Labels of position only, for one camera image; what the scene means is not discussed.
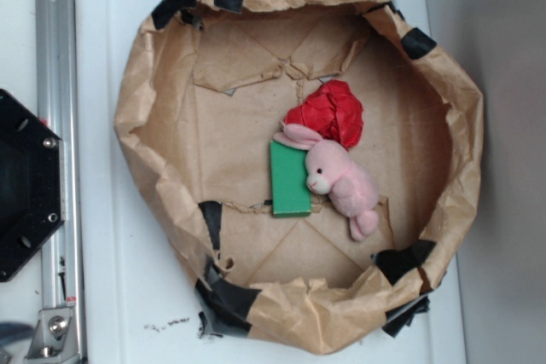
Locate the pink plush bunny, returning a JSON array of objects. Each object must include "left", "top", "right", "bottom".
[{"left": 273, "top": 124, "right": 380, "bottom": 241}]

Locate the green rectangular block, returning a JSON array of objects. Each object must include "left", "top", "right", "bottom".
[{"left": 270, "top": 141, "right": 311, "bottom": 217}]

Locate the aluminium frame rail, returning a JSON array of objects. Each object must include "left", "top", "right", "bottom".
[{"left": 36, "top": 0, "right": 87, "bottom": 363}]

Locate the metal corner bracket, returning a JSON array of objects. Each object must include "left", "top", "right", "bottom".
[{"left": 24, "top": 307, "right": 81, "bottom": 364}]

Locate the brown paper bin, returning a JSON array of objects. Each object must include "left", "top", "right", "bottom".
[{"left": 114, "top": 0, "right": 484, "bottom": 355}]

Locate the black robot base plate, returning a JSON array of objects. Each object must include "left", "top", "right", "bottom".
[{"left": 1, "top": 90, "right": 63, "bottom": 283}]

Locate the red crumpled paper ball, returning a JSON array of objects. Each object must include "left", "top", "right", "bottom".
[{"left": 284, "top": 79, "right": 363, "bottom": 149}]

